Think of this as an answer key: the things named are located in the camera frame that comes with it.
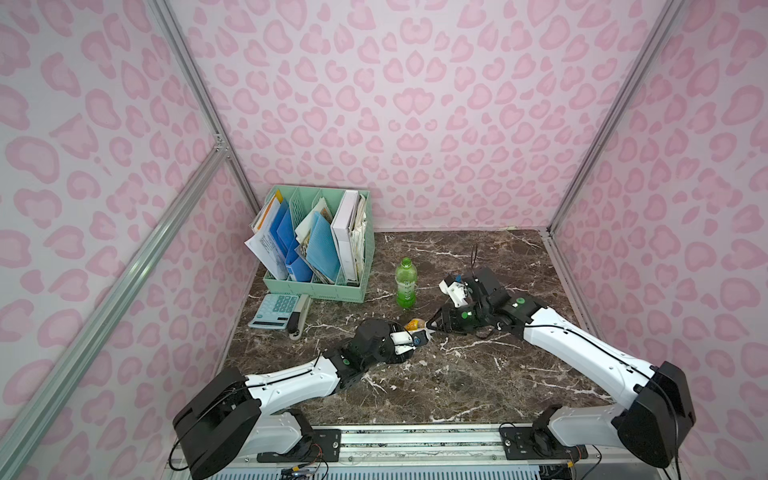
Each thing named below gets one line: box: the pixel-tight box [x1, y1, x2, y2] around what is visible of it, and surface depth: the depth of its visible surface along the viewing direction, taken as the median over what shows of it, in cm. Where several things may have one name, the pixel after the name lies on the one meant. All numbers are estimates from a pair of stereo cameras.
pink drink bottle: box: [404, 318, 426, 331], surface depth 80 cm
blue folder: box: [270, 200, 313, 282], surface depth 95 cm
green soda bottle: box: [395, 256, 417, 309], surface depth 92 cm
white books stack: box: [330, 190, 367, 284], surface depth 92 cm
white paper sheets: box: [244, 194, 289, 281], surface depth 92 cm
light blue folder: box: [306, 211, 341, 282], surface depth 91 cm
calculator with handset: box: [248, 294, 311, 340], surface depth 97 cm
